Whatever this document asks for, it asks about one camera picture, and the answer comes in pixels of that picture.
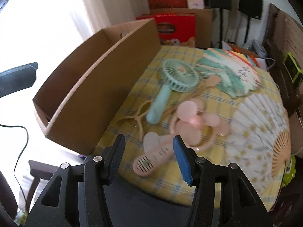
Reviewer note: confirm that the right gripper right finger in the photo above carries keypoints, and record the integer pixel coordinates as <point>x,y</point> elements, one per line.
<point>186,159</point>

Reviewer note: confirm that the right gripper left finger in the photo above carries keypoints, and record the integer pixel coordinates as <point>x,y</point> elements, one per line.
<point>112,158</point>

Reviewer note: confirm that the pink handheld fan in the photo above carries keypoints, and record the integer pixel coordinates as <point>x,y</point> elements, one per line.
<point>197,128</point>

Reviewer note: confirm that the white floral folding fan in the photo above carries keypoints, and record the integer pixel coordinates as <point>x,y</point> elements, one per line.
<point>259,140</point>

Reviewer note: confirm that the mint green handheld fan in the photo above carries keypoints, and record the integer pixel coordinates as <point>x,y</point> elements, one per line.
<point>177,76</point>

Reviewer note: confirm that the green painted round fan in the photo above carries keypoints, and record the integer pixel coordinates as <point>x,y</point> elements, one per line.
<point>238,76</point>

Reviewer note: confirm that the open brown cardboard box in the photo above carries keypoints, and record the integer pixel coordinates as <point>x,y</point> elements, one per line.
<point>77,102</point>

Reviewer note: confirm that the red gift box lower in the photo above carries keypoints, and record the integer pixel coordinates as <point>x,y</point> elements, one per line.
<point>174,29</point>

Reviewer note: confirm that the green yellow device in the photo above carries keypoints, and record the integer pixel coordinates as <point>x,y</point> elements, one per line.
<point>293,68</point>

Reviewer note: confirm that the brown sofa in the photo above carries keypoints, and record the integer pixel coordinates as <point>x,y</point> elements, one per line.
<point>283,35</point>

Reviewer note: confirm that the black speaker right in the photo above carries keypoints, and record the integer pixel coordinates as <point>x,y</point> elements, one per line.
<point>251,8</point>

